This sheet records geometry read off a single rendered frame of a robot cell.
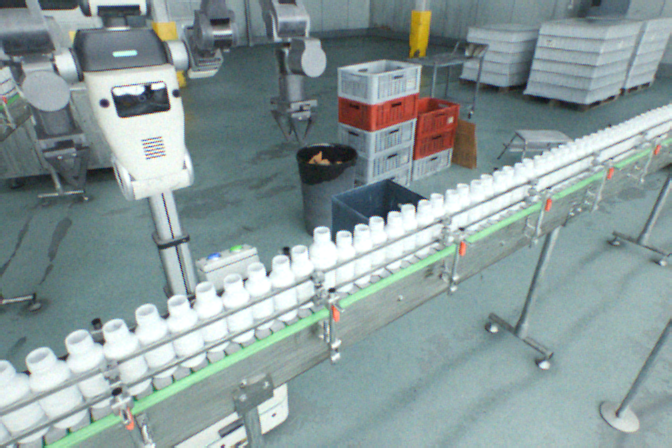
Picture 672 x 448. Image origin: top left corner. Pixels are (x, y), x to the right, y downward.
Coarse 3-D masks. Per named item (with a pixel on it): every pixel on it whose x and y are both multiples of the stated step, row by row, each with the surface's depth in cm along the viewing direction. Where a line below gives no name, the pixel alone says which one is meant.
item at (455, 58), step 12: (408, 60) 524; (420, 60) 522; (432, 60) 520; (444, 60) 520; (456, 60) 522; (468, 60) 523; (480, 60) 538; (480, 72) 547; (432, 84) 504; (432, 96) 511; (444, 96) 605
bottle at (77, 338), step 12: (72, 336) 73; (84, 336) 74; (72, 348) 71; (84, 348) 72; (96, 348) 74; (72, 360) 72; (84, 360) 72; (96, 360) 73; (72, 372) 73; (84, 372) 73; (84, 384) 74; (96, 384) 75; (108, 384) 77; (84, 396) 76; (96, 396) 76
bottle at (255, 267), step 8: (256, 264) 91; (248, 272) 89; (256, 272) 88; (264, 272) 90; (248, 280) 91; (256, 280) 89; (264, 280) 90; (248, 288) 90; (256, 288) 89; (264, 288) 90; (256, 296) 90; (264, 304) 92; (272, 304) 94; (256, 312) 92; (264, 312) 93; (272, 312) 95; (256, 320) 94; (272, 320) 96; (264, 328) 95
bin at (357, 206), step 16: (352, 192) 172; (368, 192) 178; (384, 192) 184; (400, 192) 177; (416, 192) 169; (336, 208) 166; (352, 208) 176; (368, 208) 182; (384, 208) 189; (400, 208) 180; (416, 208) 171; (336, 224) 170; (352, 224) 160; (368, 224) 151
